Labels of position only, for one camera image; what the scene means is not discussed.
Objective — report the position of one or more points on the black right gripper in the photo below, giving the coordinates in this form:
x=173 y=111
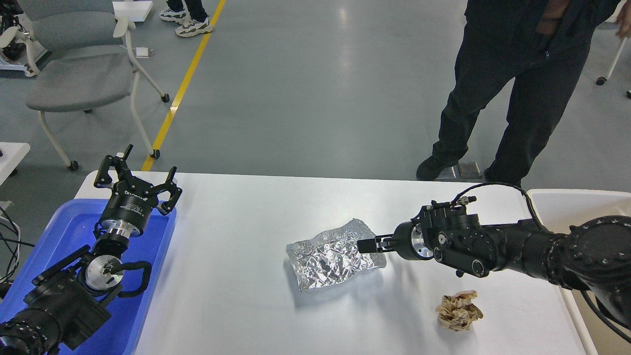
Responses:
x=408 y=243

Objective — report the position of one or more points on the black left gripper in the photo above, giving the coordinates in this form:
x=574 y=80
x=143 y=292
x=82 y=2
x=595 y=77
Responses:
x=128 y=205

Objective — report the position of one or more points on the aluminium foil tray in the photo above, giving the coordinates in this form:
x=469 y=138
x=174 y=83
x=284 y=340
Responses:
x=332 y=257

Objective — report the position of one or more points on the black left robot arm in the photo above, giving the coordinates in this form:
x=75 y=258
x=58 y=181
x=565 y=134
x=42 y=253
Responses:
x=69 y=299

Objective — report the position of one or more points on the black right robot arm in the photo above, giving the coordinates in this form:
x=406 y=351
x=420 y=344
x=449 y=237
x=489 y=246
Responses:
x=593 y=257

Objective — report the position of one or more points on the blue plastic bin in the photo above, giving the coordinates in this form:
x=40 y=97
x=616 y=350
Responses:
x=70 y=228

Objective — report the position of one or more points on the metal floor plate left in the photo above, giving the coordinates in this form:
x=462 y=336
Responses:
x=448 y=173

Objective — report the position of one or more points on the metal floor plate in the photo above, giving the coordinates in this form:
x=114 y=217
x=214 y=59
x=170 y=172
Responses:
x=448 y=173
x=469 y=170

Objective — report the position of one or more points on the crumpled brown paper ball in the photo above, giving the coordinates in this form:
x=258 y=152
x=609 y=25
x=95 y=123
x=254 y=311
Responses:
x=457 y=312

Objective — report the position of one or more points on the metal floor plate right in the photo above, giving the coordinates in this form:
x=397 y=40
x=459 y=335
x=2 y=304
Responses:
x=469 y=170

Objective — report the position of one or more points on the white side table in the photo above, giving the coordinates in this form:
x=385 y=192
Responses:
x=11 y=155

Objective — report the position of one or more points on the small white floor device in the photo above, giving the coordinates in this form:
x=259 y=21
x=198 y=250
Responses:
x=142 y=52

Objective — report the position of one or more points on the grey office chair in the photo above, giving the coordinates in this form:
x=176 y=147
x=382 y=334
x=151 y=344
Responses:
x=82 y=83

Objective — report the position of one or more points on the person with white sneakers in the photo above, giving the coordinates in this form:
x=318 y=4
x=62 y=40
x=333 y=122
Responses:
x=191 y=16

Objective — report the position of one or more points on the beige plastic bin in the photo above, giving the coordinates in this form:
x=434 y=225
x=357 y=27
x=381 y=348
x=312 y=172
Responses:
x=558 y=209

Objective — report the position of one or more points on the person in black clothes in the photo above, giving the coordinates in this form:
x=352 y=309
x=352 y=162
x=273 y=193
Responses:
x=542 y=46

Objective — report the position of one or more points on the white chair on casters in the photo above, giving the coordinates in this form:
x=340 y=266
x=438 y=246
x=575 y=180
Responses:
x=603 y=79

